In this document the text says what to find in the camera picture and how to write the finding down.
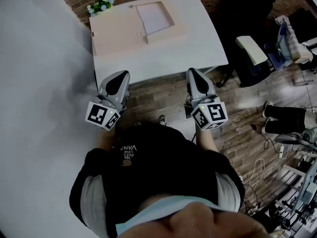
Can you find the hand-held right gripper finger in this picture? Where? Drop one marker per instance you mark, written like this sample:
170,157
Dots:
192,88
207,88

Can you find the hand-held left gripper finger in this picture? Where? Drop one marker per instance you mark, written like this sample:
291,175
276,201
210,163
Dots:
122,89
104,84

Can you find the white A4 paper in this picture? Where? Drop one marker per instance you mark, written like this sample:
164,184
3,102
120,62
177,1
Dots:
153,17

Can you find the white power strip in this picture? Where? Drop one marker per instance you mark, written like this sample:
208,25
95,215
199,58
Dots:
280,151

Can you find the potted blue white flowers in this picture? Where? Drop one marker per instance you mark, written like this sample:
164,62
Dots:
101,4

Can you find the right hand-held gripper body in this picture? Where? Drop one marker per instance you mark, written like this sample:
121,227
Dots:
210,114

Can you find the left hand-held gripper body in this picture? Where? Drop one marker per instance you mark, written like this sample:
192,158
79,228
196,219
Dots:
102,115

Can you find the person's black t-shirt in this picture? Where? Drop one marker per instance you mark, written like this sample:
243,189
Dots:
158,172

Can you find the person's grey sneaker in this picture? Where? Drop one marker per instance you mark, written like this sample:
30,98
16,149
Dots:
162,120

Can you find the blue fabric pile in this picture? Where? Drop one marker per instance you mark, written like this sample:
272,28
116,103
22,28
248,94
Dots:
284,41

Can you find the cream flat box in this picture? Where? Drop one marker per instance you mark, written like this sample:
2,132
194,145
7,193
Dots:
251,49

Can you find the person's right forearm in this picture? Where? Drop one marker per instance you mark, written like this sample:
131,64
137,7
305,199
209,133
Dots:
206,140

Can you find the metal equipment rack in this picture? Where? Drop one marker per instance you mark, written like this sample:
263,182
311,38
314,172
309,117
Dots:
297,195

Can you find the light blue face mask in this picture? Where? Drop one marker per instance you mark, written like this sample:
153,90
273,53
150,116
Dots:
153,211

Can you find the person's left forearm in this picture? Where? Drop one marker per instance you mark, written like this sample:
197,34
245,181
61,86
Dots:
106,139

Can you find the person's face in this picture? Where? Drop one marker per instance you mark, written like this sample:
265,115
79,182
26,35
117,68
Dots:
198,222

